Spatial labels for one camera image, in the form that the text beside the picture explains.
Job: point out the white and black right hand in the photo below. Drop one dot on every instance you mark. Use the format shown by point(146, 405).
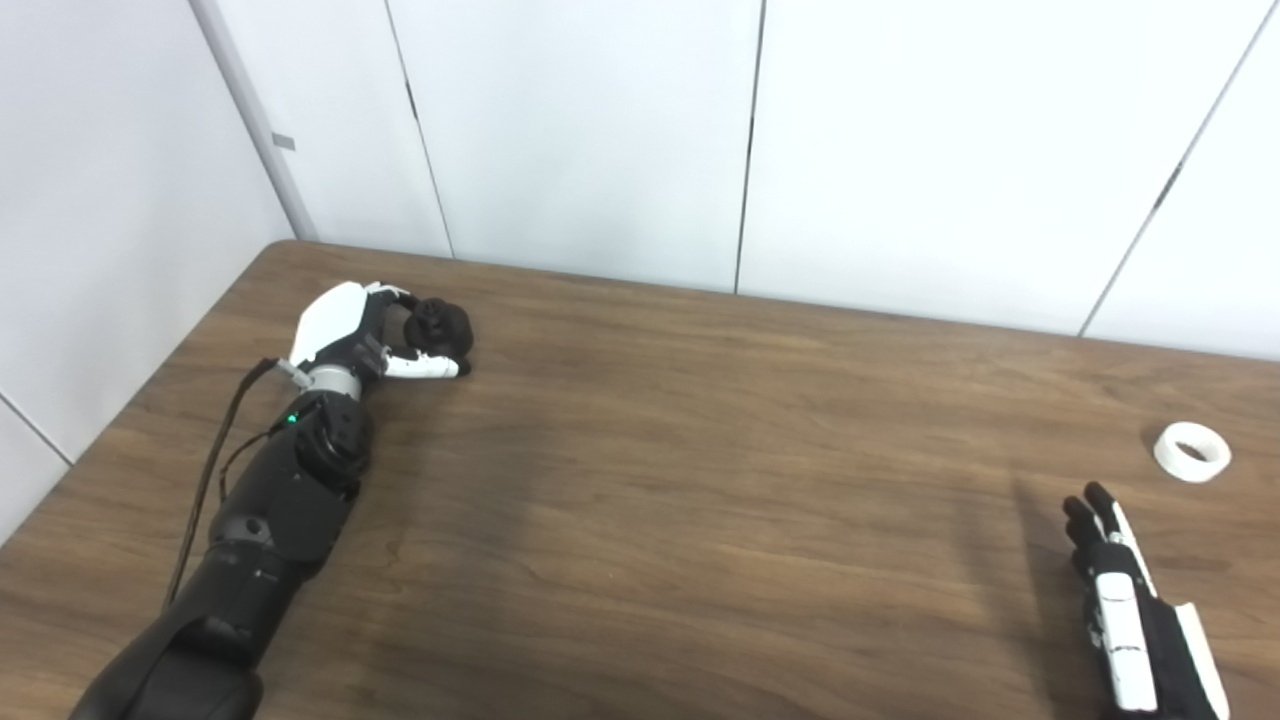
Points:
point(1150, 640)

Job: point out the white and black left hand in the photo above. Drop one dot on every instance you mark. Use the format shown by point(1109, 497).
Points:
point(330, 320)

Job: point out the round black part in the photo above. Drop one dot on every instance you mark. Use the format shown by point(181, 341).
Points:
point(445, 325)

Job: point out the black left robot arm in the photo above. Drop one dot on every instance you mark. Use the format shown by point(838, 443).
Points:
point(280, 500)

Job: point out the gray wall corner post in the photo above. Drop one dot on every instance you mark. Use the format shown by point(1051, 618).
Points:
point(250, 110)

